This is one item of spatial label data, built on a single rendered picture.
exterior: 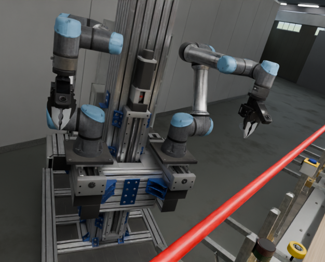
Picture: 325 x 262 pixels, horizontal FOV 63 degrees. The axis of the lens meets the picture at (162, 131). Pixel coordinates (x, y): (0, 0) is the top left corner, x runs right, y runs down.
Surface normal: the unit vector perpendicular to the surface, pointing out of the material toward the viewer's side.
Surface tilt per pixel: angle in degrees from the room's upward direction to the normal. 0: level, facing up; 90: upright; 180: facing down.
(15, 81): 90
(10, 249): 0
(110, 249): 0
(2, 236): 0
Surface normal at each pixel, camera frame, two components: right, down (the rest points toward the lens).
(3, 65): 0.76, 0.41
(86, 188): 0.36, 0.44
